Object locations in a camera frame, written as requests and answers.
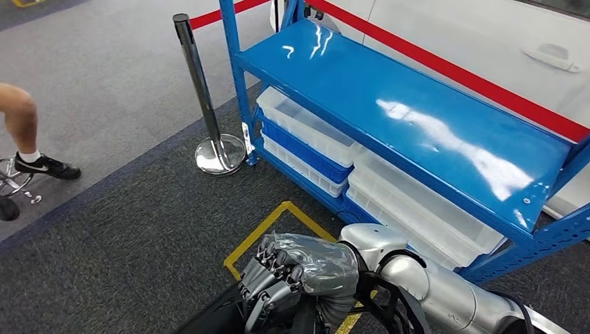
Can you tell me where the short red barrier belt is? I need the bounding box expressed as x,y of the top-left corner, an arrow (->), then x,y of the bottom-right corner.
189,0 -> 272,31

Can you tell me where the long red barrier belt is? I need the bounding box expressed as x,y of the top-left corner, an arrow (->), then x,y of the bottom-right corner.
304,0 -> 590,144

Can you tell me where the blue plastic bin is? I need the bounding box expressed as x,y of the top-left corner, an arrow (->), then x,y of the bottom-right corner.
257,108 -> 355,185

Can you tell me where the blue metal shelf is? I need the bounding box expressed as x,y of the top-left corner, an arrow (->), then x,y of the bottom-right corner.
218,0 -> 590,285

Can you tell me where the large clear plastic bin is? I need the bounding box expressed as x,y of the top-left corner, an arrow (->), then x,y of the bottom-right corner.
349,150 -> 507,259
345,184 -> 462,272

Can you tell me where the person's right black sneaker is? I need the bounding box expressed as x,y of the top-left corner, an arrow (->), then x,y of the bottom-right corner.
0,196 -> 21,223

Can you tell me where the white car door handle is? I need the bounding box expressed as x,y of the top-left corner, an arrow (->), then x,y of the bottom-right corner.
522,43 -> 582,74

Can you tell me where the chrome stanchion post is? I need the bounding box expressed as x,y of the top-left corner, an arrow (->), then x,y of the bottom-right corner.
173,13 -> 248,176

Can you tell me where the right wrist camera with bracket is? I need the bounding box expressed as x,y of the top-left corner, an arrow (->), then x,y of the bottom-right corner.
353,271 -> 432,334

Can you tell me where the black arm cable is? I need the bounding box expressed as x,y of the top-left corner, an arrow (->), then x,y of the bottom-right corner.
491,289 -> 536,334

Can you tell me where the person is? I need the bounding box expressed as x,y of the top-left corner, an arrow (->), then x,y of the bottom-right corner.
0,83 -> 39,163

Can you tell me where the person's left black sneaker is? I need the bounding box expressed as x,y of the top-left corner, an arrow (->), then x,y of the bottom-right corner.
13,152 -> 83,181

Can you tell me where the white car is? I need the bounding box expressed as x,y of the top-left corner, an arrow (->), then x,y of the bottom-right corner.
269,0 -> 590,220

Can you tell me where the yellow floor tape square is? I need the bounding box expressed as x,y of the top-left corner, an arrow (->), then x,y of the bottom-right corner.
223,200 -> 379,334

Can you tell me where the white plastic bin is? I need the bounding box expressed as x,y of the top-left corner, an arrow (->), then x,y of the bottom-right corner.
260,134 -> 349,198

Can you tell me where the person's black sneaker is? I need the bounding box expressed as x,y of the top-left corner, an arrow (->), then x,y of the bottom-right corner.
13,152 -> 83,181
0,196 -> 21,223

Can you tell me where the black chrome stool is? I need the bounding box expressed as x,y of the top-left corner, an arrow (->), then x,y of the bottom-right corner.
0,155 -> 43,205

